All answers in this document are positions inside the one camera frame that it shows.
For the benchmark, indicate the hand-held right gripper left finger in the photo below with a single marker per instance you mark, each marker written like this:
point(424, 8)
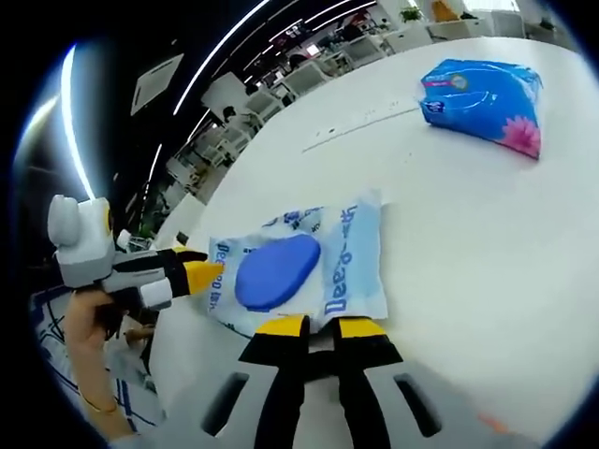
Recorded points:
point(285, 365)

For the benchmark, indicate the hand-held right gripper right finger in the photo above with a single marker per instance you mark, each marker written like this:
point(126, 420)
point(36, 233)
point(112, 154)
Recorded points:
point(365, 355)

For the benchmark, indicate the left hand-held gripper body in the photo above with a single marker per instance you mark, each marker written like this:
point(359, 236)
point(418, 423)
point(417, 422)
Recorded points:
point(82, 243)

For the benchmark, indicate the wet wipes pack blue lid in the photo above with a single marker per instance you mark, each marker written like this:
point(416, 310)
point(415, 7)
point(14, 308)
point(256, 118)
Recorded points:
point(346, 262)

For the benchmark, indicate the blue tissue pack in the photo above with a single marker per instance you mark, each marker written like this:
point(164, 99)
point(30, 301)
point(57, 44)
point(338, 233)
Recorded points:
point(482, 103)

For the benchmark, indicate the person's left hand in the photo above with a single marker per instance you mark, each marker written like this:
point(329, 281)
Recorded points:
point(86, 327)

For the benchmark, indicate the ceiling air vent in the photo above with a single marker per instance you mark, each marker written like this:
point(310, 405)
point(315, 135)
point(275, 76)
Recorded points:
point(156, 84)

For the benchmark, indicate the white table power strip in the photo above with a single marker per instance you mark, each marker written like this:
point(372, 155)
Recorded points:
point(360, 127)

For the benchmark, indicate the potted green plant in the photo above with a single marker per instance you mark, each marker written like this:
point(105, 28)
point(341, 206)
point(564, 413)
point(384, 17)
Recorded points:
point(412, 14)

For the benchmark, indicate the yellow bag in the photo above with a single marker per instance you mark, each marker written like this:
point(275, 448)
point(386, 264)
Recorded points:
point(443, 9)

